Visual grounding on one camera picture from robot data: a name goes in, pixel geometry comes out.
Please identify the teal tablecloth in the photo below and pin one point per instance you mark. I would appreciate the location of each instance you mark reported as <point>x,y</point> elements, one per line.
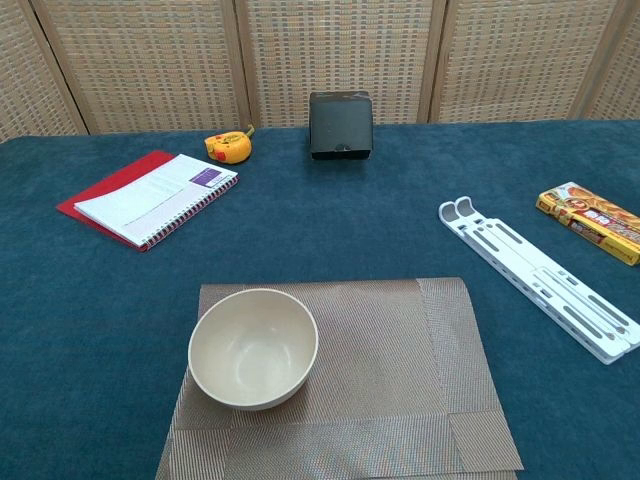
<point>320,225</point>

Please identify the woven screen panel wooden frame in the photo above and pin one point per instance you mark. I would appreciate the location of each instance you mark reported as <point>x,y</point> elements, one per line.
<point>625,85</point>
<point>520,60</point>
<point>150,65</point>
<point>340,50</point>
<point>20,100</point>

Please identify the gray woven placemat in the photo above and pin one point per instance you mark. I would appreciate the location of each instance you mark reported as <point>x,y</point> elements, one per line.
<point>375,360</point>

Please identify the red folder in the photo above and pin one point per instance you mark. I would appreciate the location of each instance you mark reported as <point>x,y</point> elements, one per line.
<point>110,180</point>

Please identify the yellow tape measure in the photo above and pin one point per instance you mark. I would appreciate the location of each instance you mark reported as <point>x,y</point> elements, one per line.
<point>230,147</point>

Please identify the white folding stand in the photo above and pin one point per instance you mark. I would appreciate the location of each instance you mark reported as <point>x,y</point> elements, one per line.
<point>520,260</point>

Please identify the black box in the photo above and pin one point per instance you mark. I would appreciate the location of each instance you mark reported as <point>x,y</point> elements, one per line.
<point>340,125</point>

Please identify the white spiral notebook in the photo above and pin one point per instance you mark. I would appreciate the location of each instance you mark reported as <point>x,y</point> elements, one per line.
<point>150,200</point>

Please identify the yellow food box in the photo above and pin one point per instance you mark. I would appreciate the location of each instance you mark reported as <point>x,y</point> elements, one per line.
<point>590,215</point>

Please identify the white bowl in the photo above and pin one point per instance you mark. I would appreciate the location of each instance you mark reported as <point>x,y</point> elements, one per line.
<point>250,350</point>

